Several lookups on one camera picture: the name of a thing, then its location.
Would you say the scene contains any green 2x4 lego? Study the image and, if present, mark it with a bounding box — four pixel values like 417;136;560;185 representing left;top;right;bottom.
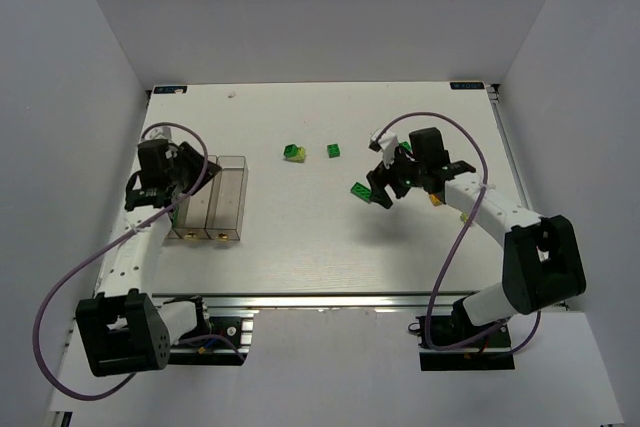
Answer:
350;182;372;203

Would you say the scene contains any small green lego brick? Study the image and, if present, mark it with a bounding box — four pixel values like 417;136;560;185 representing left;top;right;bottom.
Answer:
326;144;341;158

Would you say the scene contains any green and lime lego stack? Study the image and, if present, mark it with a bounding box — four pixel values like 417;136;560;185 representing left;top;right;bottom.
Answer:
283;144;306;163

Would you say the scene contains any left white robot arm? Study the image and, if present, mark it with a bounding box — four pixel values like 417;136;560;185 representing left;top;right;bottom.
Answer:
76;139;220;377

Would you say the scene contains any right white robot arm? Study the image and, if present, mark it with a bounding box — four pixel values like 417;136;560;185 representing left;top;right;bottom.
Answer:
367;127;587;341

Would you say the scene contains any small orange lego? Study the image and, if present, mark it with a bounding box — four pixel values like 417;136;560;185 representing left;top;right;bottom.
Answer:
429;194;445;207

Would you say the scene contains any middle clear container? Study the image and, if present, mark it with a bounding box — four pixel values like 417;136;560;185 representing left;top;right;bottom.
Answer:
167;174;220;240

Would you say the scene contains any clear container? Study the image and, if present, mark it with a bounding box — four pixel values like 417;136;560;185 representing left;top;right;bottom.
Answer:
205;156;249;242
167;174;220;240

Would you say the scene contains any right clear container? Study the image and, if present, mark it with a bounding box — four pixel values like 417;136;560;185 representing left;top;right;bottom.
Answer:
205;156;249;242

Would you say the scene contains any left blue table label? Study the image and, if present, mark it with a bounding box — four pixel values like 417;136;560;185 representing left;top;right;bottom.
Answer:
152;85;188;95

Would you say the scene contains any blue table label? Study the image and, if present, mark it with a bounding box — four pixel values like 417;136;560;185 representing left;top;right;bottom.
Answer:
449;81;485;90
152;85;188;95

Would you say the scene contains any right blue table label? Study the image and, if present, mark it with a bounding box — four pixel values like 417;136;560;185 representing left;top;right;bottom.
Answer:
449;81;485;90

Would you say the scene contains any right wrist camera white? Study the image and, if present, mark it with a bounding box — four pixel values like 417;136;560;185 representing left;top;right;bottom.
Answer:
368;129;399;169

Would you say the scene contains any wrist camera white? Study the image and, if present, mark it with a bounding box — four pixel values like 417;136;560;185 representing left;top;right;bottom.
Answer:
368;129;399;169
142;126;172;141

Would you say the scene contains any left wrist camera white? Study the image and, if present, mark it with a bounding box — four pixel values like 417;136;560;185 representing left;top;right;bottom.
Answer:
142;126;172;141

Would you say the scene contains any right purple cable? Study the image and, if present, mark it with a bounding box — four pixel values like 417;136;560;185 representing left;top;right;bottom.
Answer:
378;112;543;356

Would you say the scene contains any aluminium table rail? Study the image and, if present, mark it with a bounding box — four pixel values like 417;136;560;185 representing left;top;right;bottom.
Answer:
92;291;501;313

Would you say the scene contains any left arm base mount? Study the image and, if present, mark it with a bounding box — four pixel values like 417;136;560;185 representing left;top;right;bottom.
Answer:
160;296;253;366

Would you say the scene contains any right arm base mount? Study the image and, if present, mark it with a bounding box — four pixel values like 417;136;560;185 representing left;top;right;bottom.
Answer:
407;314;515;372

